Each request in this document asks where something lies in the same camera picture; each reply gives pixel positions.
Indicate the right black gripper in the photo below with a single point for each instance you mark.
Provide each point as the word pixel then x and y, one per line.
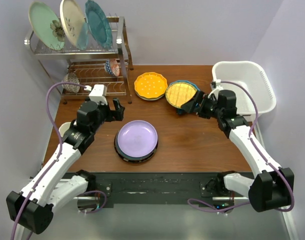
pixel 189 107

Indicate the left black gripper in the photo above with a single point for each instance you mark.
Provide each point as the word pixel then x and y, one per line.
pixel 116 115

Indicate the purple plate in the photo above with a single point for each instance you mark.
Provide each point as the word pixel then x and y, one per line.
pixel 137 138

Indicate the black rimmed cream plate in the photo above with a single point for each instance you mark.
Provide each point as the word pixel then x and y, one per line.
pixel 122 156

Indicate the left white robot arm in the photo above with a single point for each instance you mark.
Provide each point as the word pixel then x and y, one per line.
pixel 34 206

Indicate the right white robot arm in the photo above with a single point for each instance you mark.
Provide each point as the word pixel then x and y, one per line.
pixel 272 185

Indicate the white plastic bin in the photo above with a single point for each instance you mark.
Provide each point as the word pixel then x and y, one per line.
pixel 252 77

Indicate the dark blue scalloped plate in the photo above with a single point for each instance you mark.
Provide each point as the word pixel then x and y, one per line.
pixel 181 111

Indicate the yellow woven pattern plate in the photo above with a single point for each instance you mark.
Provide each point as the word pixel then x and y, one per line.
pixel 180 92

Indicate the orange dotted plate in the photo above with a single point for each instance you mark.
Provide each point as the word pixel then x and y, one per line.
pixel 150 84

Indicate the blue orange patterned bowl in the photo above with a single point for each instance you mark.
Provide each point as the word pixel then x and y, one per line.
pixel 111 67

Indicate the cream ceramic mug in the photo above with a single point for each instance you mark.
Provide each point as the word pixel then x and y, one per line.
pixel 63 128

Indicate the grey patterned bowl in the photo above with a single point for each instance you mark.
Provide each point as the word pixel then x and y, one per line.
pixel 71 79

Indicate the metal dish rack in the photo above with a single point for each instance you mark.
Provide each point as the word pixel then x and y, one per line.
pixel 89 64

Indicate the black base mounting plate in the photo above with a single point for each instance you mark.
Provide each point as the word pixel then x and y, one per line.
pixel 165 188

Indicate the small light blue plate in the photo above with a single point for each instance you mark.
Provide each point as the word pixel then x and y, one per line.
pixel 83 38

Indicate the teal scalloped plate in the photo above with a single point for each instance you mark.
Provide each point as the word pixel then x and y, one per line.
pixel 98 24

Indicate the cream floral plate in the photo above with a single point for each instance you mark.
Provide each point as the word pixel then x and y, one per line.
pixel 72 19

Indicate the mint green flower plate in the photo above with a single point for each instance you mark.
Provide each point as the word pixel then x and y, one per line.
pixel 46 25

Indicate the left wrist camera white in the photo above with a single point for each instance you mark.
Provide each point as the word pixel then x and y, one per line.
pixel 98 94

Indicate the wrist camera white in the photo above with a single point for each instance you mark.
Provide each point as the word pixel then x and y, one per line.
pixel 98 94
pixel 216 85

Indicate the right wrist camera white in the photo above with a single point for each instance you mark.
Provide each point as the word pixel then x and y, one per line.
pixel 216 85

